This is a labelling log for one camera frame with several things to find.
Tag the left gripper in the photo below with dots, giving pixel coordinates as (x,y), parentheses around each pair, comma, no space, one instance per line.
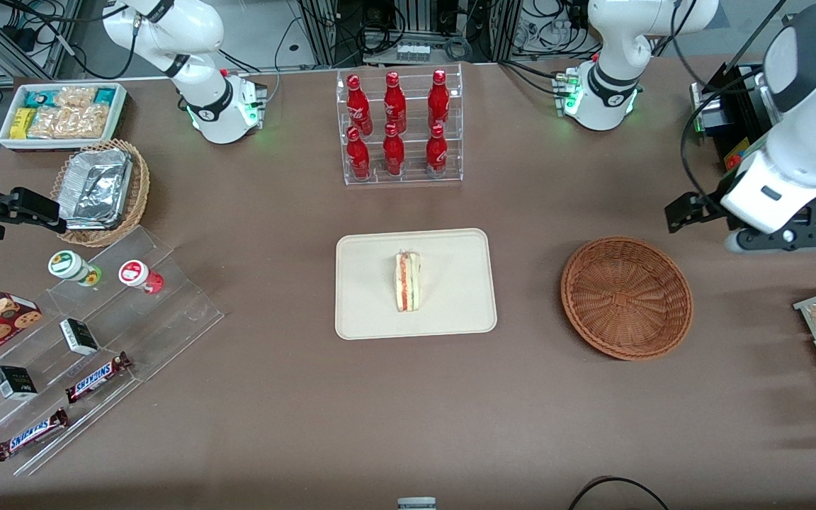
(711,201)

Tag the triangular sandwich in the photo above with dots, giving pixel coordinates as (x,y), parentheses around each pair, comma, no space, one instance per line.
(408,283)

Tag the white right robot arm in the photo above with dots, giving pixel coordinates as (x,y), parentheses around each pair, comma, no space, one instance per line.
(202,35)

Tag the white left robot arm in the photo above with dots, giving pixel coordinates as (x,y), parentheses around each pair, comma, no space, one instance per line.
(812,64)

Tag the light wicker basket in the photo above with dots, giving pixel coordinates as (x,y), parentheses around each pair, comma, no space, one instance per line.
(137,198)

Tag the round brown wicker basket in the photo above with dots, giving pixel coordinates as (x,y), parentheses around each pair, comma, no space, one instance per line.
(627,297)

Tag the beige plastic tray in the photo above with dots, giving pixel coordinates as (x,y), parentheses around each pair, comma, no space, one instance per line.
(365,283)

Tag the aluminium foil containers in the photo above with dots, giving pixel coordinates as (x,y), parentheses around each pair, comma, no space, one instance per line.
(96,188)

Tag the green lidded cup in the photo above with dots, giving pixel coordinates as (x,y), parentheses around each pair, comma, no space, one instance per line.
(66,264)

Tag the white plastic snack bin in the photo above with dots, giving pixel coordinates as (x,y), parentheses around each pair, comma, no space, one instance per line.
(8,138)

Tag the black food warmer machine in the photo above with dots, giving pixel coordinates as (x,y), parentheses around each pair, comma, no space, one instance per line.
(734,127)

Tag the yellow snack packet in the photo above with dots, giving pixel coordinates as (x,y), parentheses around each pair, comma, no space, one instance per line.
(22,123)

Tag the large clear bag of crackers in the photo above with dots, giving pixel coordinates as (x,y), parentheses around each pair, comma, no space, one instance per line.
(68,122)

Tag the teal snack packet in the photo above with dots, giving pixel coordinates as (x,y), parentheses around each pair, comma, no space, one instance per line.
(40,98)
(105,95)

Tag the red lidded cup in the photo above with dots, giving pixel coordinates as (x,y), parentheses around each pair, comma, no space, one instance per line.
(135,273)

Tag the small black box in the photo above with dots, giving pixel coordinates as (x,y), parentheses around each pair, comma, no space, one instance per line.
(15,382)
(78,336)

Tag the clear acrylic stepped stand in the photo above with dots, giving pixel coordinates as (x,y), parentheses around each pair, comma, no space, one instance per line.
(167,312)

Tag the snickers chocolate bar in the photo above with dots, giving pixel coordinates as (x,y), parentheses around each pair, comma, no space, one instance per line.
(96,377)
(29,435)

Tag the red cola bottle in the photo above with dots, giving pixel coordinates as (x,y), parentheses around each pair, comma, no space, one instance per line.
(359,106)
(436,154)
(393,154)
(358,157)
(394,106)
(438,103)

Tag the clear acrylic bottle rack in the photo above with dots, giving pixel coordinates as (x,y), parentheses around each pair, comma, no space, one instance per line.
(411,173)

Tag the grey power strip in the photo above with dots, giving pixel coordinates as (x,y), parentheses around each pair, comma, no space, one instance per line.
(413,52)

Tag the small grey device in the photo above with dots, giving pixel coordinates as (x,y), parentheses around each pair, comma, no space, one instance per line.
(416,503)

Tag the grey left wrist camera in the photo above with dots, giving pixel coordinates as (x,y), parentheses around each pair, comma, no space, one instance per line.
(737,242)

